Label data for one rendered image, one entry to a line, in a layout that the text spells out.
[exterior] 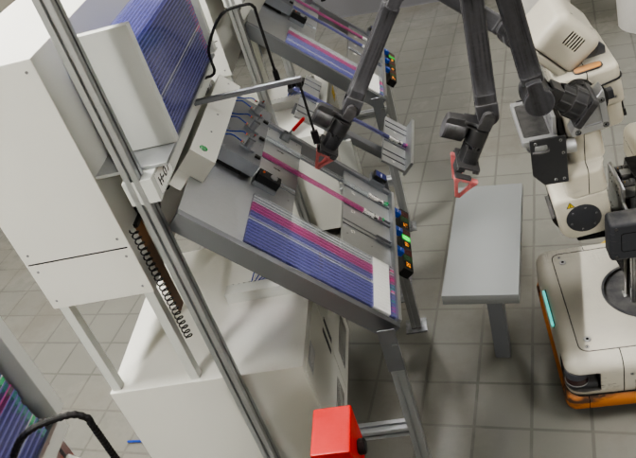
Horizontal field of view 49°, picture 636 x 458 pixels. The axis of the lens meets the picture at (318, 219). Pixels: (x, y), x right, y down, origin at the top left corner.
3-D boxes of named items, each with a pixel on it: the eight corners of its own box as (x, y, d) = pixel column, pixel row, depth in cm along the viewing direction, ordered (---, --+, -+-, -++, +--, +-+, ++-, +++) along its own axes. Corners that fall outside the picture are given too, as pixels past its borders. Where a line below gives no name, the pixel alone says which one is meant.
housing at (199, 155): (220, 117, 239) (240, 85, 232) (193, 197, 199) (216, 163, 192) (200, 105, 237) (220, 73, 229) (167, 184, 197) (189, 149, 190)
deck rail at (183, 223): (387, 335, 204) (399, 323, 201) (387, 340, 203) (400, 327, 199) (168, 224, 184) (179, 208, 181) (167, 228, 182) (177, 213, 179)
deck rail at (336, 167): (381, 202, 259) (392, 191, 256) (381, 205, 257) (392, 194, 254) (213, 106, 239) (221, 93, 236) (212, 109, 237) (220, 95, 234)
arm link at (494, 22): (409, -45, 201) (405, -48, 210) (384, -2, 206) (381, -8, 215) (534, 30, 210) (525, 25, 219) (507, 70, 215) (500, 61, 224)
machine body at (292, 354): (353, 339, 302) (315, 227, 267) (350, 483, 246) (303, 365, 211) (213, 360, 315) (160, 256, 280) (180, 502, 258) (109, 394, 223)
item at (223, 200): (294, 155, 246) (302, 145, 244) (275, 277, 193) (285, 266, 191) (212, 109, 237) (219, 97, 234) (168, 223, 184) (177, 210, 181)
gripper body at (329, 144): (318, 152, 230) (327, 135, 225) (319, 137, 238) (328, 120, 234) (335, 161, 231) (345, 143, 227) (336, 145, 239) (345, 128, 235)
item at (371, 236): (383, 200, 256) (388, 193, 254) (389, 327, 202) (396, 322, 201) (341, 175, 250) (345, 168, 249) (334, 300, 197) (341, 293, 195)
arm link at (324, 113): (359, 108, 221) (358, 100, 229) (326, 93, 219) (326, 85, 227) (342, 140, 226) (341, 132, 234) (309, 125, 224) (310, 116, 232)
